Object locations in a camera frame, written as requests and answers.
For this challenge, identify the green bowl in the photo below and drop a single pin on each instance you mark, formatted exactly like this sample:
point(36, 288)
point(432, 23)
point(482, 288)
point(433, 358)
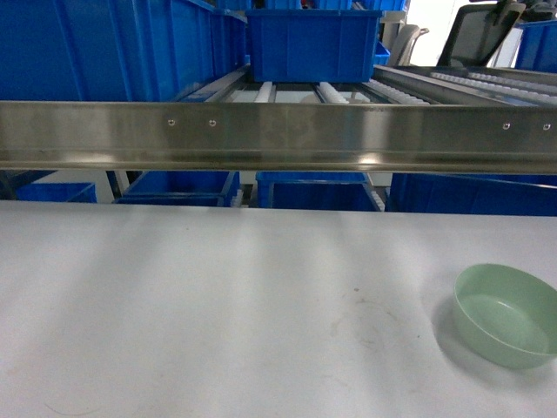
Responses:
point(506, 315)

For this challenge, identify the steel shelf rack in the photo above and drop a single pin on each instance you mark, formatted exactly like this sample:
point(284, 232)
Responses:
point(415, 119)

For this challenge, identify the blue bin lower middle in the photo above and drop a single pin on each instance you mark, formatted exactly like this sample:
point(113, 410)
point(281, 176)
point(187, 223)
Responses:
point(330, 191)

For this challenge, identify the blue bin lower left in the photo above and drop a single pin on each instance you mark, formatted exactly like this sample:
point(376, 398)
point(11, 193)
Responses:
point(182, 188)

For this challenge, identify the blue bin on rollers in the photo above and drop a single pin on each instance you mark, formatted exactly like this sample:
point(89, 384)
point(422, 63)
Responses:
point(312, 46)

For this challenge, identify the blue bin lower right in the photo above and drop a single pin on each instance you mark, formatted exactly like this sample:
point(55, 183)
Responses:
point(484, 194)

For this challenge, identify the black mesh office chair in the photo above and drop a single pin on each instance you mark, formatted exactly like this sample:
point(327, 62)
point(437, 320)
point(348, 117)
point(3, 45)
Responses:
point(478, 31)

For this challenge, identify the large blue bin left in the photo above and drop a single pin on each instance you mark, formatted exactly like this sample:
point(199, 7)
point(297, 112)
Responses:
point(116, 51)

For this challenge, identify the blue bin far right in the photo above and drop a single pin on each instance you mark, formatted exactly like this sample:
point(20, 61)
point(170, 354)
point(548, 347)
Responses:
point(537, 50)

